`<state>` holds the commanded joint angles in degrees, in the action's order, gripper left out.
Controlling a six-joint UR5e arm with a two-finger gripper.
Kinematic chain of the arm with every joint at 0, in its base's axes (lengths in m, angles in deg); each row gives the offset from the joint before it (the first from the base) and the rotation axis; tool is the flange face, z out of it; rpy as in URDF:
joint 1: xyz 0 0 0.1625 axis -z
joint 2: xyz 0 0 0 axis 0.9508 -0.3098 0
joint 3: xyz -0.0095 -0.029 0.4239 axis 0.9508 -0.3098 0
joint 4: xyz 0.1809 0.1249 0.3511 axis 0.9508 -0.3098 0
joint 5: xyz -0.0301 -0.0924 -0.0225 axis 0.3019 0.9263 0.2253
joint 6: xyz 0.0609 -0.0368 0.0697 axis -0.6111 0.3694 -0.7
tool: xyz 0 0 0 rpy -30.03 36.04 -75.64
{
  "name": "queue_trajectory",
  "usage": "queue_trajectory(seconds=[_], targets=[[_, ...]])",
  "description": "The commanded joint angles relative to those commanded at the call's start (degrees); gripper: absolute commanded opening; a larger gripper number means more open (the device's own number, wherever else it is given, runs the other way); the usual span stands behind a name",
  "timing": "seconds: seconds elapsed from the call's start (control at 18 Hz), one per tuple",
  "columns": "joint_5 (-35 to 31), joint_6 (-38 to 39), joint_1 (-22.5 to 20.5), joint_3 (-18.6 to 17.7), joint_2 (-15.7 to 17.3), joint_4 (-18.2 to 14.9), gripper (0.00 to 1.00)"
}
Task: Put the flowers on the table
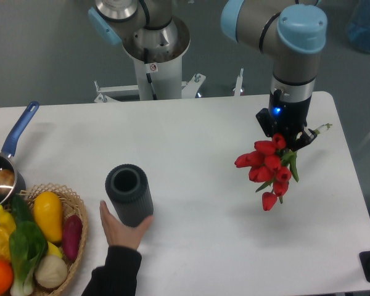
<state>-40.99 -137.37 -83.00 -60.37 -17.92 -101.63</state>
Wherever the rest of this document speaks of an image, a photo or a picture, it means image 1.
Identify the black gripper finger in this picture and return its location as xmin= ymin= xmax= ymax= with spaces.
xmin=297 ymin=128 xmax=317 ymax=148

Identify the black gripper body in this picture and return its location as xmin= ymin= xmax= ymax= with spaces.
xmin=256 ymin=89 xmax=311 ymax=152

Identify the red tulip bouquet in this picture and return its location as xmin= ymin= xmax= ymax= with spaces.
xmin=234 ymin=133 xmax=299 ymax=212

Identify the dark grey ribbed vase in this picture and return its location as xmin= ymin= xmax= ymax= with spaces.
xmin=105 ymin=164 xmax=154 ymax=228

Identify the black sleeved forearm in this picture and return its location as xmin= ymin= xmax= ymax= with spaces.
xmin=82 ymin=246 xmax=142 ymax=296

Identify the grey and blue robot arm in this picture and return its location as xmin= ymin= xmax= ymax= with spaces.
xmin=88 ymin=1 xmax=327 ymax=151

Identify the person's bare hand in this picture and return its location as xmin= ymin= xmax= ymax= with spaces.
xmin=99 ymin=200 xmax=154 ymax=250

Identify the blue translucent container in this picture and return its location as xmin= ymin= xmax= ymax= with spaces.
xmin=346 ymin=0 xmax=370 ymax=54

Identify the woven wicker basket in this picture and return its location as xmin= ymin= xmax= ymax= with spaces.
xmin=20 ymin=183 xmax=88 ymax=295

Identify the purple sweet potato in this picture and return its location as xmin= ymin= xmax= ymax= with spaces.
xmin=62 ymin=215 xmax=83 ymax=261

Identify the yellow squash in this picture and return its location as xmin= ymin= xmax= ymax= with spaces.
xmin=33 ymin=191 xmax=63 ymax=244

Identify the dark green cucumber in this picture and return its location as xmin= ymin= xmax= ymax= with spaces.
xmin=11 ymin=195 xmax=34 ymax=226

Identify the white garlic bulb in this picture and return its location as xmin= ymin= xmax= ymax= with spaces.
xmin=35 ymin=255 xmax=68 ymax=289

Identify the green bok choy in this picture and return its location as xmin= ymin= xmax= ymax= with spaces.
xmin=9 ymin=221 xmax=47 ymax=295

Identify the brown bun in saucepan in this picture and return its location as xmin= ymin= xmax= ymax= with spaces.
xmin=0 ymin=169 xmax=15 ymax=195

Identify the yellow bell pepper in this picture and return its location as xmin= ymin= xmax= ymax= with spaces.
xmin=0 ymin=205 xmax=16 ymax=262

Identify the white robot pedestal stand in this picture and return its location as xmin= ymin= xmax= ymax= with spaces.
xmin=89 ymin=15 xmax=206 ymax=102

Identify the blue handled saucepan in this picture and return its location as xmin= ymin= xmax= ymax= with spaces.
xmin=0 ymin=101 xmax=39 ymax=206

